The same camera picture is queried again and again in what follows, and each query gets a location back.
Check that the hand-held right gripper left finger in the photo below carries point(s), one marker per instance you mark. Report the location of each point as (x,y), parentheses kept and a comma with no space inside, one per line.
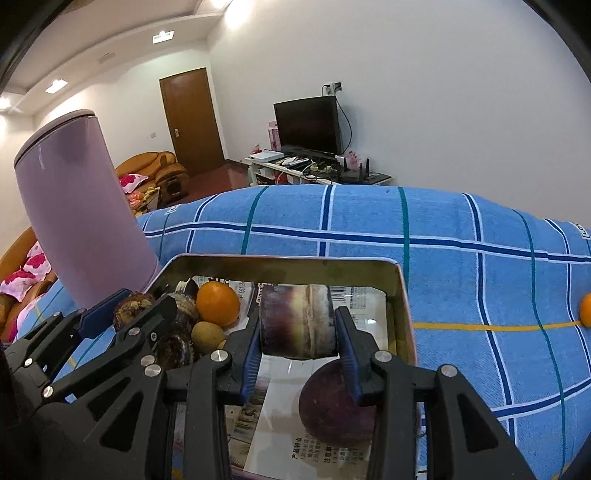
(251,355)

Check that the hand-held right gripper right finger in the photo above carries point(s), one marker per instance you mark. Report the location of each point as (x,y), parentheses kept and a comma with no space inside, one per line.
(346,355)

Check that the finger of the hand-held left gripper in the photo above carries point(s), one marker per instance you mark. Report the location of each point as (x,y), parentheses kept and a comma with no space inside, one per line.
(99,314)
(138,350)

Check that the dark brown round fruit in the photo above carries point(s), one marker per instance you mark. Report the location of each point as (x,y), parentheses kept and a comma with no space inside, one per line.
(131,310)
(178,348)

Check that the small brown longan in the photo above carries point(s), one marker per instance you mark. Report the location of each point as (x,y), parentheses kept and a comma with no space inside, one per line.
(205,336)

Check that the orange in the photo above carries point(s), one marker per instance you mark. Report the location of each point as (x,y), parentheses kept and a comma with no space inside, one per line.
(586,310)
(217,304)

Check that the pink tin box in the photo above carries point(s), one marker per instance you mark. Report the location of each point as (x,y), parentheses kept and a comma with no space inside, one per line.
(399,323)

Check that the purple passion fruit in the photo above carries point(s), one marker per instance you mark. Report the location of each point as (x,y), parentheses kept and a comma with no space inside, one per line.
(332,406)

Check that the printed paper leaflet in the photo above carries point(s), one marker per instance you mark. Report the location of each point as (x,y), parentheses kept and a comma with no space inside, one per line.
(277,415)

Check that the pink floral pillow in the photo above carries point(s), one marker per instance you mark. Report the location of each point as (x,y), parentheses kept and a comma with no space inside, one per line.
(130,182)
(32,267)

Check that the lilac cylindrical container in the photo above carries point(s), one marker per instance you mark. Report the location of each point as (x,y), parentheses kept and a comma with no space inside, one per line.
(69,207)

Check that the cluttered coffee table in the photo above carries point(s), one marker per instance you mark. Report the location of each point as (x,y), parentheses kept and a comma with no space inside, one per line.
(147,199)

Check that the blue plaid towel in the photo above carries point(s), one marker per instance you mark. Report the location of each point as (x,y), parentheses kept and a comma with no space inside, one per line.
(461,300)

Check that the orange leather armchair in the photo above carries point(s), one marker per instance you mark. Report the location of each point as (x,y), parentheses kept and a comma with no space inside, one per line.
(157,168)

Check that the black router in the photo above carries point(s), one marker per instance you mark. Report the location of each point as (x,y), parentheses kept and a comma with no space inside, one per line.
(358,173)

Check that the white television stand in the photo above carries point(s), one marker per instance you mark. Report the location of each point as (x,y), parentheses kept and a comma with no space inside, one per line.
(272,168)

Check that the brown wooden door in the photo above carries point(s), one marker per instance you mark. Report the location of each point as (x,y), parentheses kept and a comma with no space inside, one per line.
(191,120)

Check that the pink box beside television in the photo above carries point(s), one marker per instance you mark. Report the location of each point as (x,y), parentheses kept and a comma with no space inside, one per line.
(273,134)

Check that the recessed ceiling light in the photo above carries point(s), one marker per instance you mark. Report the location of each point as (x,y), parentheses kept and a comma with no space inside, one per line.
(55,86)

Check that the black television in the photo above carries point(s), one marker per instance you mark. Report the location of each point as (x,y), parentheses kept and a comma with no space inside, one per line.
(307,124)

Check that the ceiling air vent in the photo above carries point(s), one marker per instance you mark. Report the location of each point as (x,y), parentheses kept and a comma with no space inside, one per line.
(162,36)

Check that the wall socket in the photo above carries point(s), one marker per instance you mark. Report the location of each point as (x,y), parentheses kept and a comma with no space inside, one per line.
(333,86)

